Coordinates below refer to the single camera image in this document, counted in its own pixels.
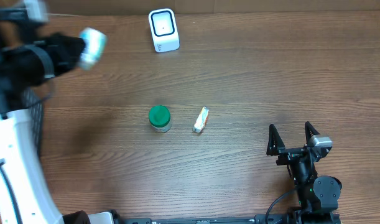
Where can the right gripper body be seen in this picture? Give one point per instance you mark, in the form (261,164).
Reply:
(288,156)

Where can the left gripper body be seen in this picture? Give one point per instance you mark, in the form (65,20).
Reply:
(61,55)

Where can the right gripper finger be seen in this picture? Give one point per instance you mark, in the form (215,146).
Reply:
(310,133)
(275,145)

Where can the teal white tissue pack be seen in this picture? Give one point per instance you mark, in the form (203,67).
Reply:
(95,42)

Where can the orange white small box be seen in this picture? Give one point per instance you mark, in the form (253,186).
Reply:
(201,120)

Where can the green lid jar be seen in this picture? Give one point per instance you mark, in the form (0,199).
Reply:
(160,118)

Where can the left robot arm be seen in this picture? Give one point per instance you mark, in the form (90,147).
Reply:
(27,60)

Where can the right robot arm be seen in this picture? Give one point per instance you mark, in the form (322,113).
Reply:
(317,195)

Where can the white barcode scanner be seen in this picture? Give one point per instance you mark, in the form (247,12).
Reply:
(164,30)

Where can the grey plastic mesh basket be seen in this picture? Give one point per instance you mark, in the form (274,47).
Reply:
(34,118)

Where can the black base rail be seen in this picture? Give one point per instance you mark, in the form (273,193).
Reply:
(257,219)

